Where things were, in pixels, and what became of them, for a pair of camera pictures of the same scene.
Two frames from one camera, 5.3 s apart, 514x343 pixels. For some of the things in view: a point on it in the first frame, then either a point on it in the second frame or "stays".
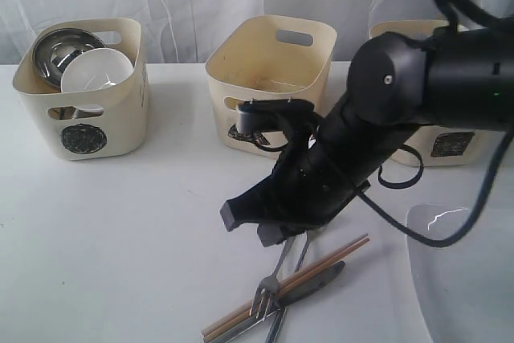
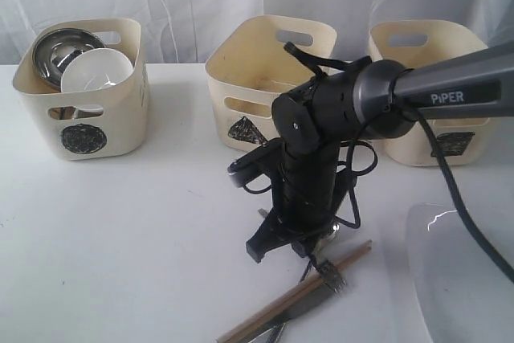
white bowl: [93, 68] stays
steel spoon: [279, 319] -> [320, 247]
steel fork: [269, 287] -> [327, 271]
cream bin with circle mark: [93, 123] stays
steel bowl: [55, 49] stays
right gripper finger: [250, 206] -> [264, 239]
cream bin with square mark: [438, 146] stays
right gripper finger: [270, 235] -> [304, 247]
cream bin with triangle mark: [268, 57] stays
